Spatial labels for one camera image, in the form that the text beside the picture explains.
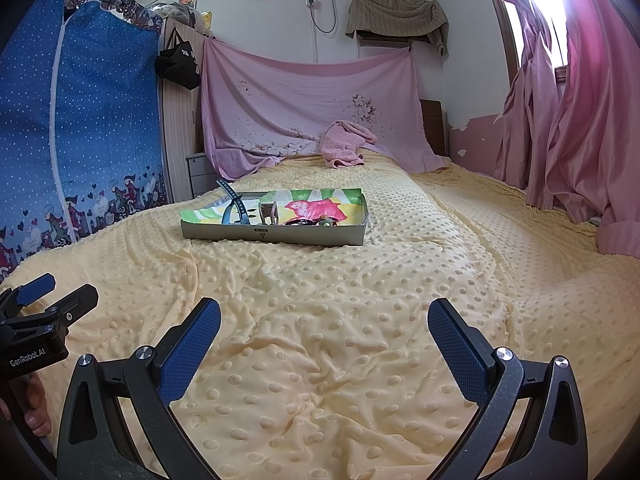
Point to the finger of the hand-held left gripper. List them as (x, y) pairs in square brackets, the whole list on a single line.
[(70, 305), (32, 287)]

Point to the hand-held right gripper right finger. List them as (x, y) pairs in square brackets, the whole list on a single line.
[(460, 355)]

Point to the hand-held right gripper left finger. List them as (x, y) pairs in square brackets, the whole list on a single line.
[(192, 350)]

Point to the small clear brown-edged box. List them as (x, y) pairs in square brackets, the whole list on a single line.
[(269, 212)]

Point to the person's left hand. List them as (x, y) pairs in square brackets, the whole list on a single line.
[(37, 400)]

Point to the yellow dotted blanket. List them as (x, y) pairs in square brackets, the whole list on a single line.
[(325, 285)]

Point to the grey nightstand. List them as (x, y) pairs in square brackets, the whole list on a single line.
[(200, 175)]

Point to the green bead ornament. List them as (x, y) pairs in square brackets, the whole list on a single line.
[(326, 221)]

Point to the blue fabric wardrobe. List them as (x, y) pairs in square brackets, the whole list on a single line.
[(100, 110)]

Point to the painted paper sheet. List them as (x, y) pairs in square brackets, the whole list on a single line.
[(320, 207)]

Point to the wooden cabinet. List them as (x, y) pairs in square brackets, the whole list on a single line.
[(177, 135)]

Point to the brown headboard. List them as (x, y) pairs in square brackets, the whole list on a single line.
[(434, 120)]

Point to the pink towel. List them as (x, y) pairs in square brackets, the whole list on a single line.
[(345, 142)]

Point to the pink curtain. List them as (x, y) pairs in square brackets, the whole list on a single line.
[(575, 135)]

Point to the black bag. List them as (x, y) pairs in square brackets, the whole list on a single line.
[(177, 67)]

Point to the pink hanging sheet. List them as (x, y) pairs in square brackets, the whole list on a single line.
[(300, 95)]

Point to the plastic bags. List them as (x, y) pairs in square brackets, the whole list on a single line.
[(175, 12)]

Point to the khaki cloth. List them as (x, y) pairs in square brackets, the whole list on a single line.
[(395, 17)]

